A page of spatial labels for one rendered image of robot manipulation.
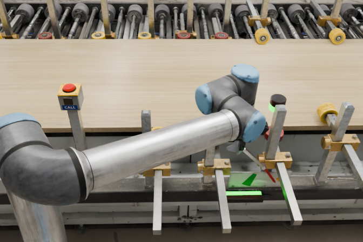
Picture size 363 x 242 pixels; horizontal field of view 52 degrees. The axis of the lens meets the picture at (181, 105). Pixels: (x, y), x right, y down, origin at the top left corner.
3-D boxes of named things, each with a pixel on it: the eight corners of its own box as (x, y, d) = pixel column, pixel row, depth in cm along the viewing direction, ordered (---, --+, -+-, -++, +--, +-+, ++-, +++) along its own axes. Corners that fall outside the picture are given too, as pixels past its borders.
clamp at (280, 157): (290, 168, 154) (292, 160, 151) (257, 169, 154) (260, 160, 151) (287, 158, 159) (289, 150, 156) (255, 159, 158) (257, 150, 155)
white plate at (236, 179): (287, 187, 162) (291, 172, 156) (228, 188, 161) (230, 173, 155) (286, 186, 162) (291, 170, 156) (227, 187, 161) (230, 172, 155)
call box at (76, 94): (81, 112, 131) (77, 94, 126) (61, 112, 130) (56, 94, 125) (84, 100, 136) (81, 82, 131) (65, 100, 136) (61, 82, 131)
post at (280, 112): (266, 192, 165) (287, 108, 135) (258, 192, 165) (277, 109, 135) (264, 186, 168) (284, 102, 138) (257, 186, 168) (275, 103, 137)
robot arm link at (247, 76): (223, 66, 116) (247, 57, 121) (220, 98, 124) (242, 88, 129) (243, 81, 110) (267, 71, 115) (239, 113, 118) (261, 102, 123)
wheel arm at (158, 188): (161, 236, 133) (161, 229, 131) (152, 236, 133) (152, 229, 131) (162, 149, 167) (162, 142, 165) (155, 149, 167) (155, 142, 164)
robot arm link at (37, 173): (12, 195, 64) (275, 110, 101) (-5, 151, 72) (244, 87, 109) (18, 237, 70) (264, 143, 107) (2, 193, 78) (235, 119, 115)
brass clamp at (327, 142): (357, 152, 149) (361, 143, 145) (323, 152, 148) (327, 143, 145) (351, 141, 153) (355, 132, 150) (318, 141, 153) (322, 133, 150)
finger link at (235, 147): (224, 154, 140) (227, 136, 134) (240, 153, 140) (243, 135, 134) (225, 160, 137) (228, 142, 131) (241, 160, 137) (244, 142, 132)
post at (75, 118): (94, 189, 159) (78, 108, 131) (82, 189, 159) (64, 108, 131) (95, 181, 163) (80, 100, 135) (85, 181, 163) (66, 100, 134)
